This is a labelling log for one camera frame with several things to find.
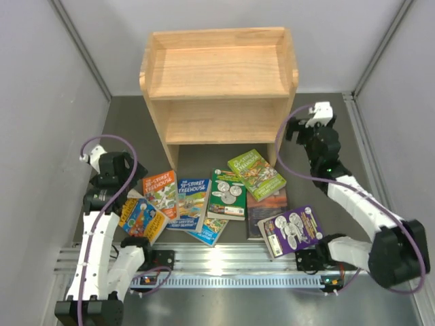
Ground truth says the orange 78-Storey Treehouse book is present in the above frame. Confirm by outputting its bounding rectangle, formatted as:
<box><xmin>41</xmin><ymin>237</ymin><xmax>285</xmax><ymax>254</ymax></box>
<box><xmin>142</xmin><ymin>170</ymin><xmax>180</xmax><ymax>221</ymax></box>

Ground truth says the yellow 130-Storey Treehouse book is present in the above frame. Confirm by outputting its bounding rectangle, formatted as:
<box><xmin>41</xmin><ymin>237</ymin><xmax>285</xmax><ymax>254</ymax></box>
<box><xmin>118</xmin><ymin>189</ymin><xmax>170</xmax><ymax>245</ymax></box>

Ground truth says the lime green 65-Storey Treehouse book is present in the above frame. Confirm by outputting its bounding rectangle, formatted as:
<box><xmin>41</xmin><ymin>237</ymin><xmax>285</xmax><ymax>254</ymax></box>
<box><xmin>228</xmin><ymin>149</ymin><xmax>286</xmax><ymax>202</ymax></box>

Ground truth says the dark green 104-Storey Treehouse book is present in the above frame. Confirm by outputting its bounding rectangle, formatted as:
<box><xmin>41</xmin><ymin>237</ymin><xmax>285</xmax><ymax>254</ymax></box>
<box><xmin>207</xmin><ymin>168</ymin><xmax>247</xmax><ymax>221</ymax></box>

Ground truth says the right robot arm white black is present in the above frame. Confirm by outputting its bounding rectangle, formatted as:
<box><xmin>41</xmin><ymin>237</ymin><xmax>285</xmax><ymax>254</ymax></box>
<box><xmin>283</xmin><ymin>113</ymin><xmax>431</xmax><ymax>289</ymax></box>

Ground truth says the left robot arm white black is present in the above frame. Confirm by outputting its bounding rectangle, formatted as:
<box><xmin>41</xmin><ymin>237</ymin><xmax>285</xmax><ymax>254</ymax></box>
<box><xmin>54</xmin><ymin>145</ymin><xmax>154</xmax><ymax>325</ymax></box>

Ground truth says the blue 91-Storey Treehouse book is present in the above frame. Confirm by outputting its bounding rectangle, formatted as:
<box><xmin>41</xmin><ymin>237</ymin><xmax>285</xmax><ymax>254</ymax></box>
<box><xmin>167</xmin><ymin>179</ymin><xmax>211</xmax><ymax>233</ymax></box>

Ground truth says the dark sunset cover book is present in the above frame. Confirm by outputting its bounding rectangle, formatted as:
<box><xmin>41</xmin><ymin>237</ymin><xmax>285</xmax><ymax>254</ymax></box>
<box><xmin>246</xmin><ymin>188</ymin><xmax>288</xmax><ymax>240</ymax></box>

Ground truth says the purple Treehouse book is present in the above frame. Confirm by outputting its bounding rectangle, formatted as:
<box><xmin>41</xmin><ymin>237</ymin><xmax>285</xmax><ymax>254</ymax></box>
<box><xmin>258</xmin><ymin>205</ymin><xmax>324</xmax><ymax>259</ymax></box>

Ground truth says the blue 26-Storey Treehouse book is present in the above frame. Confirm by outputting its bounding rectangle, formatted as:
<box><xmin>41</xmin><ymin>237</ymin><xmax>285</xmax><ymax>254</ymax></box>
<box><xmin>186</xmin><ymin>218</ymin><xmax>229</xmax><ymax>247</ymax></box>

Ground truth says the wooden two-tier bookshelf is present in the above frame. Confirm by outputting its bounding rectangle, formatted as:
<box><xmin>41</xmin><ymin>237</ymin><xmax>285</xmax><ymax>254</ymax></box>
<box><xmin>139</xmin><ymin>27</ymin><xmax>299</xmax><ymax>168</ymax></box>

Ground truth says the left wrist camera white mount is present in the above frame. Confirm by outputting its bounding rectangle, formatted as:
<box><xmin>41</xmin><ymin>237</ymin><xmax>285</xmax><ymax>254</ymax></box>
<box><xmin>80</xmin><ymin>145</ymin><xmax>107</xmax><ymax>174</ymax></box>

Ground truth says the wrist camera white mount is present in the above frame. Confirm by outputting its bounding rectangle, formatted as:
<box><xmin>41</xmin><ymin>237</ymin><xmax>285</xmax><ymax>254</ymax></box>
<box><xmin>80</xmin><ymin>145</ymin><xmax>107</xmax><ymax>174</ymax></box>
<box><xmin>305</xmin><ymin>101</ymin><xmax>334</xmax><ymax>128</ymax></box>

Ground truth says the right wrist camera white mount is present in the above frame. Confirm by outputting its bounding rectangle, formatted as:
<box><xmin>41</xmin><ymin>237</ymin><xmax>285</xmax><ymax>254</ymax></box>
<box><xmin>305</xmin><ymin>101</ymin><xmax>334</xmax><ymax>128</ymax></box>

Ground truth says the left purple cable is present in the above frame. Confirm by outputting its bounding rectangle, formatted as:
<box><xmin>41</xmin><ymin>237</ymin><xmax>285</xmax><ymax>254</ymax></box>
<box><xmin>76</xmin><ymin>134</ymin><xmax>173</xmax><ymax>326</ymax></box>

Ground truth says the purple cable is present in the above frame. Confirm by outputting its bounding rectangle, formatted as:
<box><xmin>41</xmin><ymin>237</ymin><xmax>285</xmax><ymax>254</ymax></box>
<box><xmin>274</xmin><ymin>103</ymin><xmax>428</xmax><ymax>295</ymax></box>
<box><xmin>76</xmin><ymin>134</ymin><xmax>173</xmax><ymax>326</ymax></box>

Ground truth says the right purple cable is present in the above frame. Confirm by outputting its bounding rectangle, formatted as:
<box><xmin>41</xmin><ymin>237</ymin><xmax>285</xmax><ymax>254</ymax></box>
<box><xmin>274</xmin><ymin>103</ymin><xmax>428</xmax><ymax>295</ymax></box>

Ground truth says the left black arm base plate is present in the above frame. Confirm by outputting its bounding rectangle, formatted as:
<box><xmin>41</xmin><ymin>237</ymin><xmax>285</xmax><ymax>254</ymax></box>
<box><xmin>138</xmin><ymin>249</ymin><xmax>175</xmax><ymax>272</ymax></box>

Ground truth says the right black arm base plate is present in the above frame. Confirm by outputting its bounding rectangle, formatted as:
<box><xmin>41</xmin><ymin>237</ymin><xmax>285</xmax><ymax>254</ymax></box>
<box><xmin>295</xmin><ymin>249</ymin><xmax>341</xmax><ymax>275</ymax></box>

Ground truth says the aluminium mounting rail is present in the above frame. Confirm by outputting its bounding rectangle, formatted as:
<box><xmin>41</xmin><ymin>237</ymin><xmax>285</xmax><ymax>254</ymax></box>
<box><xmin>54</xmin><ymin>241</ymin><xmax>414</xmax><ymax>276</ymax></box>

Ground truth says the slotted grey cable duct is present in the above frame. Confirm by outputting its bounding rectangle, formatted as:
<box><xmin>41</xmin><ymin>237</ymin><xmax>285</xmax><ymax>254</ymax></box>
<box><xmin>128</xmin><ymin>273</ymin><xmax>344</xmax><ymax>290</ymax></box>

